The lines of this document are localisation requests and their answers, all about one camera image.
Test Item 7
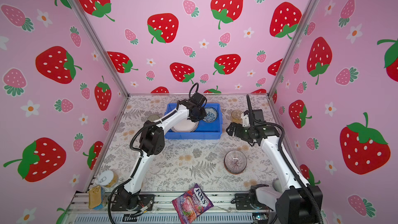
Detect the blue floral bowl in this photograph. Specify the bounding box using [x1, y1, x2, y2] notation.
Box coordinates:
[203, 107, 218, 123]

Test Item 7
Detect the zigzag rim white plate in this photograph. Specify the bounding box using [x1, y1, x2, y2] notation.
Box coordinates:
[171, 119, 199, 132]

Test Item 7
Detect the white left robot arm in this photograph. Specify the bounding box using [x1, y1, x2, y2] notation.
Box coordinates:
[108, 92, 207, 211]

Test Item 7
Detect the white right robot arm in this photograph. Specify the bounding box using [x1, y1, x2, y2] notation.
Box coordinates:
[226, 110, 323, 224]

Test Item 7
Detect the blue plastic bin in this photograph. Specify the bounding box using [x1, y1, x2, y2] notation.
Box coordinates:
[165, 103, 223, 140]

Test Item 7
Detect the amber glass cup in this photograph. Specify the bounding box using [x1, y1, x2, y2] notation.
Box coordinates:
[231, 110, 244, 124]

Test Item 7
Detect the green glass cup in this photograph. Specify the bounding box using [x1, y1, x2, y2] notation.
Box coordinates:
[147, 115, 161, 122]

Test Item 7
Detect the purple Fox's candy bag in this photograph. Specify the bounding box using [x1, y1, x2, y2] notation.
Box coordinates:
[172, 184, 214, 224]

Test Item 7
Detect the tin can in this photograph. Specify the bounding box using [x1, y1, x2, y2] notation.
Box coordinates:
[97, 170, 119, 188]

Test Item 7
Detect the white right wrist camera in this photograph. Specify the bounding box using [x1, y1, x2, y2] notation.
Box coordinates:
[241, 114, 251, 128]

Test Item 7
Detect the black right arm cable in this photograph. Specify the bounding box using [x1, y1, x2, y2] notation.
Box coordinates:
[245, 94, 324, 224]

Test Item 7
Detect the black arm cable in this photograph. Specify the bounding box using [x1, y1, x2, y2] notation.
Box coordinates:
[245, 94, 324, 224]
[107, 82, 200, 224]

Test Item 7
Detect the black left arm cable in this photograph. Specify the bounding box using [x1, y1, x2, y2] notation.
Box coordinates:
[107, 82, 200, 224]

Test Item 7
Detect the aluminium corner post left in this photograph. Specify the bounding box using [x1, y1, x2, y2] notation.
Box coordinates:
[68, 0, 130, 98]

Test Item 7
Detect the aluminium corner post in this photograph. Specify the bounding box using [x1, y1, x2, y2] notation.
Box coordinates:
[68, 0, 130, 98]
[268, 0, 320, 99]

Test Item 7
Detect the aluminium corner post right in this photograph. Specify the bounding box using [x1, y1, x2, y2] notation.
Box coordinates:
[268, 0, 320, 99]

